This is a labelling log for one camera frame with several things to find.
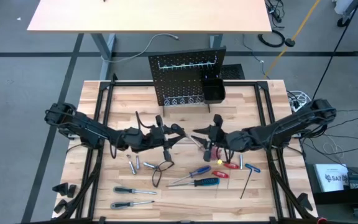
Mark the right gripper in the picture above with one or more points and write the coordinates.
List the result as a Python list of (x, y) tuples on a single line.
[(219, 138)]

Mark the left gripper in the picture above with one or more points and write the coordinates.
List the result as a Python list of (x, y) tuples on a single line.
[(154, 138)]

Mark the black metal pegboard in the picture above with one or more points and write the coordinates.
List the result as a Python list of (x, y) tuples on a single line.
[(179, 84)]

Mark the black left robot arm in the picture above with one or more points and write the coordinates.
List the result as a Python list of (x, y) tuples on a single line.
[(89, 130)]

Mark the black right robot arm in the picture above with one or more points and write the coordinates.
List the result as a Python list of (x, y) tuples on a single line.
[(278, 130)]

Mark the clear blue Husky screwdriver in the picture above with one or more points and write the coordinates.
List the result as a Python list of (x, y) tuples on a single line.
[(203, 170)]

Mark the black safety glasses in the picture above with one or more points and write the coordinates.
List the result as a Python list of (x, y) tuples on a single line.
[(158, 169)]

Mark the silver ratchet extension bar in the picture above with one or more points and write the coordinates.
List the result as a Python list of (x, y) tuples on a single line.
[(149, 165)]

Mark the silver cylindrical socket bit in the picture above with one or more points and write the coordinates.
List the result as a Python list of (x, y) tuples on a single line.
[(241, 161)]

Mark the black plastic pegboard bin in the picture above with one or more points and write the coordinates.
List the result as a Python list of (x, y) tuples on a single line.
[(213, 90)]

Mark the long silver deep socket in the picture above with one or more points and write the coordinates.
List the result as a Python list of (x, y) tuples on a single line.
[(132, 168)]

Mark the black perforated floor plate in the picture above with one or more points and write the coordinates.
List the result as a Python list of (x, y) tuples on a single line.
[(234, 72)]

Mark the light wood desk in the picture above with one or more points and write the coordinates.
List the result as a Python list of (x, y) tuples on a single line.
[(151, 15)]

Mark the black round puck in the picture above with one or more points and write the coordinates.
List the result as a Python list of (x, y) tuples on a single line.
[(290, 42)]

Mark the white printed booklet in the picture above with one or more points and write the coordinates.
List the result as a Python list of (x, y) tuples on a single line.
[(329, 177)]

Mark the red button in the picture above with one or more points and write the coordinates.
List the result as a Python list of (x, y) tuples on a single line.
[(322, 220)]

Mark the black equipment case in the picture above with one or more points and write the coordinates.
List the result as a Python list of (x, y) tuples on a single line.
[(346, 196)]

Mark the black caster wheel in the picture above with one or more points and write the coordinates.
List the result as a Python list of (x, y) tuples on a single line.
[(342, 22)]

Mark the white round container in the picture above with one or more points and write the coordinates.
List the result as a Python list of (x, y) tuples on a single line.
[(343, 6)]

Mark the black aluminium table frame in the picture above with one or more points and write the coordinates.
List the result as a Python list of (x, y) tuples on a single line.
[(129, 83)]

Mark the silver hook rail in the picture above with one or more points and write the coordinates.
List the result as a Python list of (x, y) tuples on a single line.
[(185, 66)]

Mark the black plastic bracket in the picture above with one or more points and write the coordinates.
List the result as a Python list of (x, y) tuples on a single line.
[(72, 191), (304, 201), (60, 206), (61, 188)]

